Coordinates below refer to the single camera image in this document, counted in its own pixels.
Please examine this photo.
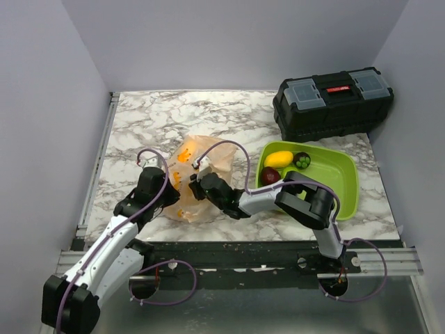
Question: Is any banana print plastic bag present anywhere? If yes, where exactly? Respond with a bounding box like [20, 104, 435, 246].
[162, 134, 238, 224]

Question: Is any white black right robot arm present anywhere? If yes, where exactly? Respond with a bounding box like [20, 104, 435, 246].
[188, 171, 346, 273]

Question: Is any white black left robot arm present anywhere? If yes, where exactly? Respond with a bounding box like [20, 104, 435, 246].
[41, 167, 179, 333]

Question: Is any dark red fake apple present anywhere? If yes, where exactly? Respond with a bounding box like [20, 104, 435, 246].
[260, 166, 281, 186]

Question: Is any yellow fake mango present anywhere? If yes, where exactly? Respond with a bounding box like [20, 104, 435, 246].
[264, 151, 293, 169]

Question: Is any green plastic tray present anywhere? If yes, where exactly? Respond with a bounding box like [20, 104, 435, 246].
[255, 141, 359, 221]

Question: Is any black plastic toolbox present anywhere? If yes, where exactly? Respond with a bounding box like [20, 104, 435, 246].
[273, 67, 394, 143]

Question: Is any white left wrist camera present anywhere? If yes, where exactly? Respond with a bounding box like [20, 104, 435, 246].
[137, 156, 164, 170]

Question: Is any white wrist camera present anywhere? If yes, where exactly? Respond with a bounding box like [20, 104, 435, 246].
[137, 156, 164, 170]
[192, 156, 212, 178]

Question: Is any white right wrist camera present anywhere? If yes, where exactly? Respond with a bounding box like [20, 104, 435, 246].
[192, 156, 212, 178]

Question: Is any aluminium frame rail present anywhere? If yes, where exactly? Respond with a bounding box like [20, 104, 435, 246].
[56, 92, 120, 276]

